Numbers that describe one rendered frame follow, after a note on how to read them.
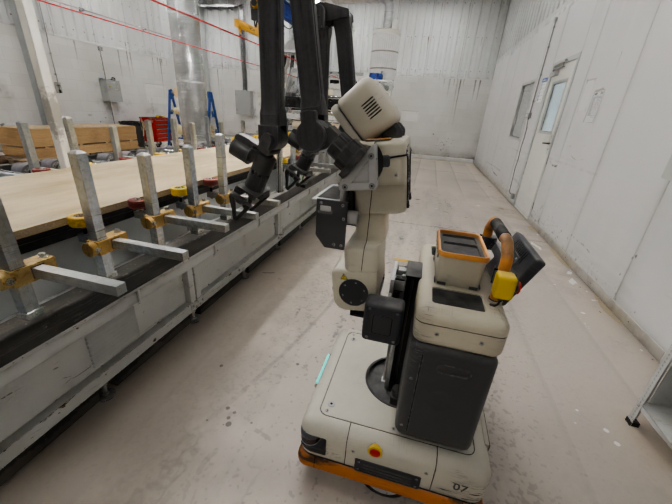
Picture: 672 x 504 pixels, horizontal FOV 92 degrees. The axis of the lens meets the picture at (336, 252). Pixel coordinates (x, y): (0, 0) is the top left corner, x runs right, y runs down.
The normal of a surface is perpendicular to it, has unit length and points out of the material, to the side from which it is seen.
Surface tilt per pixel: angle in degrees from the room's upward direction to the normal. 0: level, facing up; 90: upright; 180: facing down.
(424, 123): 90
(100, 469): 0
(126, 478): 0
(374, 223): 90
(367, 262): 90
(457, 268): 92
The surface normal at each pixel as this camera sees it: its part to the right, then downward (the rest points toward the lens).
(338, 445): -0.26, 0.37
